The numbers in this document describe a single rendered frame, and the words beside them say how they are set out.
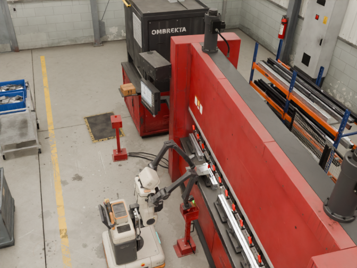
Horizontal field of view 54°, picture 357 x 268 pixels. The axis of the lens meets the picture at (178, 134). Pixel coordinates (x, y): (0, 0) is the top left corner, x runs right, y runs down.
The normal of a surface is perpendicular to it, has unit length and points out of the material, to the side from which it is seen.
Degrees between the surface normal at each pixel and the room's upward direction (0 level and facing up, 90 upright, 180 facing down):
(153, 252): 0
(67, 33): 90
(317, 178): 0
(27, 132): 1
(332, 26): 90
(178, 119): 90
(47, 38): 90
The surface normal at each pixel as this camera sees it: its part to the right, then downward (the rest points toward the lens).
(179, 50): 0.26, 0.58
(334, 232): 0.03, -0.80
